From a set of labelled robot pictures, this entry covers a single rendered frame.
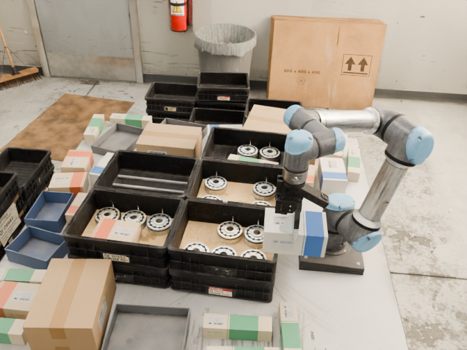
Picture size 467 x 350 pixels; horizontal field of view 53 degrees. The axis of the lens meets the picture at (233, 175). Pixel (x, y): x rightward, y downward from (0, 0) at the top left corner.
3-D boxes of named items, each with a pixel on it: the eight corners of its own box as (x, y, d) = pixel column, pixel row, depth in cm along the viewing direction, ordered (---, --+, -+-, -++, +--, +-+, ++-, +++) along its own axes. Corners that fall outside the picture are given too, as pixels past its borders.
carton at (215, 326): (270, 327, 169) (272, 317, 166) (270, 342, 164) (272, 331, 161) (204, 323, 170) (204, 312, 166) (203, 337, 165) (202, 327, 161)
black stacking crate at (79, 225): (185, 220, 198) (184, 199, 192) (167, 271, 175) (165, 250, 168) (96, 209, 203) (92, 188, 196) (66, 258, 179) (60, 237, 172)
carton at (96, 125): (95, 122, 285) (94, 114, 281) (105, 123, 285) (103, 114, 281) (85, 143, 265) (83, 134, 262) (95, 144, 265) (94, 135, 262)
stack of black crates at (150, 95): (201, 121, 402) (201, 84, 382) (196, 139, 378) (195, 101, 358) (155, 117, 404) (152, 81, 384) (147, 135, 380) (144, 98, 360)
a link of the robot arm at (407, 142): (351, 230, 193) (412, 113, 165) (375, 254, 183) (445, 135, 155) (330, 233, 186) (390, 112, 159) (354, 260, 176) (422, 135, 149)
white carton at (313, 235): (322, 232, 160) (325, 212, 155) (324, 257, 151) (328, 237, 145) (263, 227, 161) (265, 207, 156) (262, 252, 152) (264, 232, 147)
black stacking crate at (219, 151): (287, 153, 243) (289, 135, 236) (283, 187, 219) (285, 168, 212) (212, 146, 247) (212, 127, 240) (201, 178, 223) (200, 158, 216)
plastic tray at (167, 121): (207, 132, 279) (207, 125, 276) (195, 149, 263) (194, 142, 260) (166, 124, 285) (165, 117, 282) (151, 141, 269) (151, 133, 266)
